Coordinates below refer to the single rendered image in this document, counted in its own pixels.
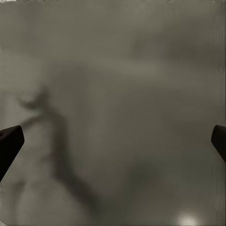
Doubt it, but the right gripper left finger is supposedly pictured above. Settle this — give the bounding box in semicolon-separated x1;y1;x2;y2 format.
0;125;24;182

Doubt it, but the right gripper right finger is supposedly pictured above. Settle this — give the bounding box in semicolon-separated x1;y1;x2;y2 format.
211;125;226;163

